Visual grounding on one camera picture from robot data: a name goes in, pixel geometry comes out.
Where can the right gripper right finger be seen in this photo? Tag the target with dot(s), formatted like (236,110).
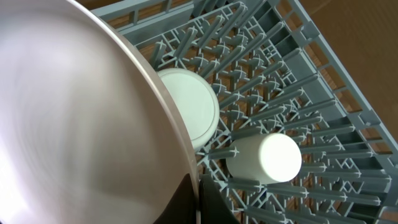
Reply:
(213,209)

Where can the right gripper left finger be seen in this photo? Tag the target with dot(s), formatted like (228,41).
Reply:
(182,207)

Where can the white cup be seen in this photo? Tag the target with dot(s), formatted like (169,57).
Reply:
(268,158)

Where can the grey bowl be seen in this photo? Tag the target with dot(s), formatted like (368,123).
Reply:
(196,101)

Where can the large white plate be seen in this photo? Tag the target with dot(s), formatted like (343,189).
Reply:
(89,133)

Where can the grey dishwasher rack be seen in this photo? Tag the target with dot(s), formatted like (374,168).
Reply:
(273,72)

